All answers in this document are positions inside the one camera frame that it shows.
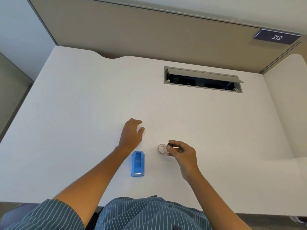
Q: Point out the person's left hand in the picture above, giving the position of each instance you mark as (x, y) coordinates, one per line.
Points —
(129, 137)

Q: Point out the person's right hand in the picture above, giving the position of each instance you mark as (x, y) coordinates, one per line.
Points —
(186, 159)

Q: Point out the person's right thumb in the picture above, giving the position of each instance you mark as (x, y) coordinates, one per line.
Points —
(171, 152)

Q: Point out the person's left thumb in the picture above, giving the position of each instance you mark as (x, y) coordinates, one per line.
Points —
(139, 131)

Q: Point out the clear tape roll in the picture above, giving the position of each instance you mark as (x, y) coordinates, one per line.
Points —
(143, 131)

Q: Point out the small black clip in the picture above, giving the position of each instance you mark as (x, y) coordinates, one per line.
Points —
(169, 145)

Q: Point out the person's right forearm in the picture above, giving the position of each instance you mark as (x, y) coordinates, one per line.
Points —
(213, 203)

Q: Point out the person's left forearm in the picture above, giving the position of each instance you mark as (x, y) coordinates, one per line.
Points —
(96, 179)

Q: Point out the blue tape dispenser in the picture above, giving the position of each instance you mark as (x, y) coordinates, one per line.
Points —
(138, 164)

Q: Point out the blue striped shirt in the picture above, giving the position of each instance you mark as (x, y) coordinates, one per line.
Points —
(148, 215)

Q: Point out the beige partition panel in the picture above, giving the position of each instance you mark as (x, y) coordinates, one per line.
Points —
(153, 38)

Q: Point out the white side partition panel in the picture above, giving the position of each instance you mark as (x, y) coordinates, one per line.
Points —
(287, 105)

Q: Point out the dark blue number sign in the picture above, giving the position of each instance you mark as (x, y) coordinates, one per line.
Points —
(277, 36)

